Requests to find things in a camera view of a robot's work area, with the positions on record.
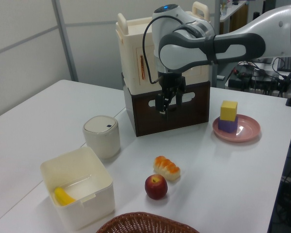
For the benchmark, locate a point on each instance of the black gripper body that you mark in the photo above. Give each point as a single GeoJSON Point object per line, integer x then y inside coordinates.
{"type": "Point", "coordinates": [171, 82]}

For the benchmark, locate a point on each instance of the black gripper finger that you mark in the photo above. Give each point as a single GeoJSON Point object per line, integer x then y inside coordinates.
{"type": "Point", "coordinates": [160, 103]}
{"type": "Point", "coordinates": [179, 98]}

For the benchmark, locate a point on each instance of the white grey Franka robot arm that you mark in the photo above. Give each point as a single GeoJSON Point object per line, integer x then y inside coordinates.
{"type": "Point", "coordinates": [184, 48]}

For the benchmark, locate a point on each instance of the yellow cube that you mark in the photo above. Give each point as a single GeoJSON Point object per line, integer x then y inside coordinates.
{"type": "Point", "coordinates": [228, 111]}

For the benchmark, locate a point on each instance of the purple cube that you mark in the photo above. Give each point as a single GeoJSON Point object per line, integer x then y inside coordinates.
{"type": "Point", "coordinates": [226, 126]}

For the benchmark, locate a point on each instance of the dark brown wooden crate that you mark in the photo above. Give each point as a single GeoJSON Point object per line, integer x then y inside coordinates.
{"type": "Point", "coordinates": [184, 119]}

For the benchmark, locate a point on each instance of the small grey device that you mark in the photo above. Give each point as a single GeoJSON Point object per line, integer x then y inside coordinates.
{"type": "Point", "coordinates": [221, 77]}

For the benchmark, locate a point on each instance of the black electronics box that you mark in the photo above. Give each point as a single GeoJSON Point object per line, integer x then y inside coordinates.
{"type": "Point", "coordinates": [240, 81]}

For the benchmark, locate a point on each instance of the orange glazed toy bread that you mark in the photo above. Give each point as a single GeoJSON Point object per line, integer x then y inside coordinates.
{"type": "Point", "coordinates": [166, 168]}

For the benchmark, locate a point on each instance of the white lidded canister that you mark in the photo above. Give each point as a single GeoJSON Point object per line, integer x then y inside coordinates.
{"type": "Point", "coordinates": [101, 143]}

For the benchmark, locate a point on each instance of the pink plate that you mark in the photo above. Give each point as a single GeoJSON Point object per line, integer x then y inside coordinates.
{"type": "Point", "coordinates": [247, 131]}

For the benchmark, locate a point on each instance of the red toy apple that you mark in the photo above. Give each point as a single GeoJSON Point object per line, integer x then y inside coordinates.
{"type": "Point", "coordinates": [156, 188]}

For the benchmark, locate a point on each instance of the wooden background shelf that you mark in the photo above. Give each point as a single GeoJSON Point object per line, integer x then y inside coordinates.
{"type": "Point", "coordinates": [232, 17]}

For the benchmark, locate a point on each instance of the brown wicker basket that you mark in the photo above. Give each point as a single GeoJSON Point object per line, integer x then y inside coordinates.
{"type": "Point", "coordinates": [145, 223]}

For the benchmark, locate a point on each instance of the cream open plastic box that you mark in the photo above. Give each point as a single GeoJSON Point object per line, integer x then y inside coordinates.
{"type": "Point", "coordinates": [97, 208]}

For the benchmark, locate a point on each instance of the yellow toy banana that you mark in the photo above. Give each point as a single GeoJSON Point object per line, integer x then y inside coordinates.
{"type": "Point", "coordinates": [63, 197]}

